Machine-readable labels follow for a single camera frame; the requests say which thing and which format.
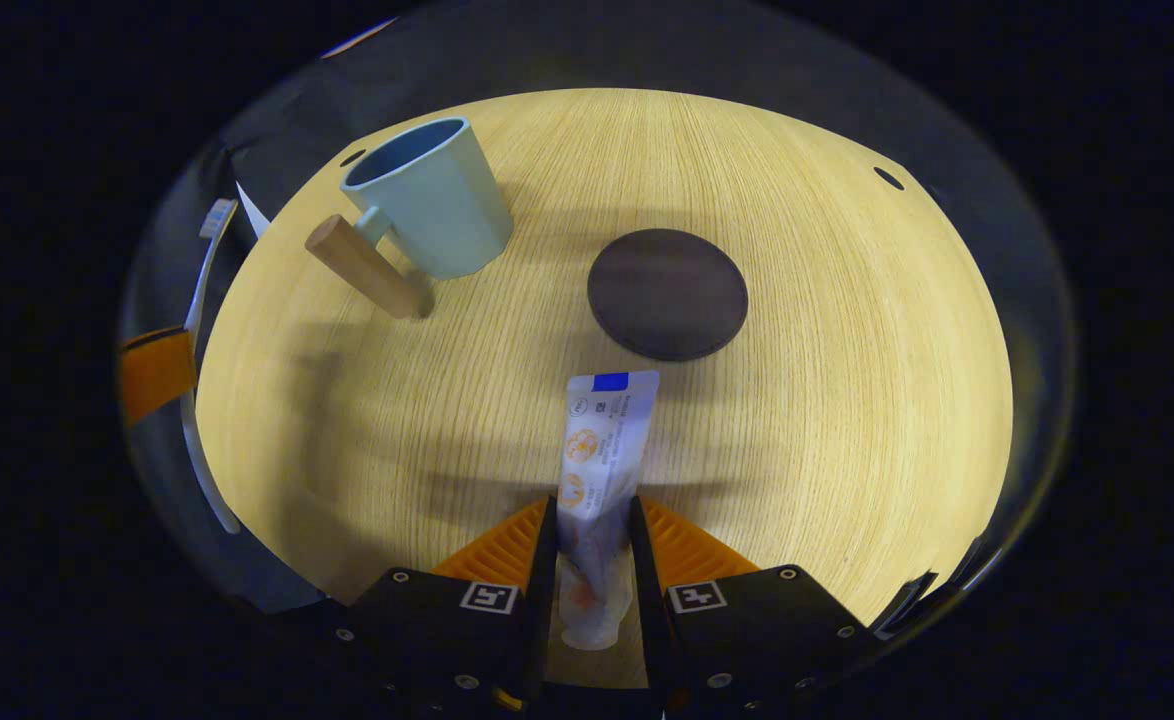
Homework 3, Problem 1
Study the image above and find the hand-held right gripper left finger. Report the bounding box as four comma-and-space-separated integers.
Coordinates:
332, 497, 560, 713

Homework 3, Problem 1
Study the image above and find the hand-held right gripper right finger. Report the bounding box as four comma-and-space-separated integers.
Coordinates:
630, 497, 888, 713

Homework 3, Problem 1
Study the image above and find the white toothbrush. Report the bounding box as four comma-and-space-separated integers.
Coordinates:
182, 198, 243, 536

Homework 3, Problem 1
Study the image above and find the white toothpaste tube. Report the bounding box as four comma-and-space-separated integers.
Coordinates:
555, 370, 661, 651

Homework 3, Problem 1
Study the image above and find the dark round coaster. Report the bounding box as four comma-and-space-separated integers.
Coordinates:
587, 228, 749, 362

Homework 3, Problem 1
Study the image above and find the blue cup with wooden handle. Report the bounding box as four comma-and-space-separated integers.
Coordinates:
305, 117, 514, 320

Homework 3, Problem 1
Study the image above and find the wooden desktop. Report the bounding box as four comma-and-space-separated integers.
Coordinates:
195, 88, 1014, 691

